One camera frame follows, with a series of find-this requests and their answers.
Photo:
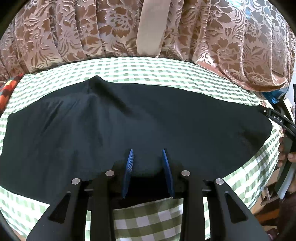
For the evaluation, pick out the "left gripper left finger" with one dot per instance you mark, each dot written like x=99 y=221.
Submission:
x=65 y=218

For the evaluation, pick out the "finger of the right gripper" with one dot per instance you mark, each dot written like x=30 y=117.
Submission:
x=275 y=96

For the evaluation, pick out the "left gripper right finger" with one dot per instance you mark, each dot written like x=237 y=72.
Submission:
x=229 y=217

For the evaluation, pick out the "black embroidered pants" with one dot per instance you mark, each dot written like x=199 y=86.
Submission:
x=84 y=129

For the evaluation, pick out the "right hand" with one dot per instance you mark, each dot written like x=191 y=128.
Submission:
x=282 y=157

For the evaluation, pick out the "green white checkered bedsheet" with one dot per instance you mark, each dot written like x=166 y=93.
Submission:
x=160 y=220

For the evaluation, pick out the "brown floral curtain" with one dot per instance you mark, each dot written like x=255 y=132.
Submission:
x=248 y=42

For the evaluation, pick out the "multicolour checkered pillow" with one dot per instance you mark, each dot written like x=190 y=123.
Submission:
x=7 y=90

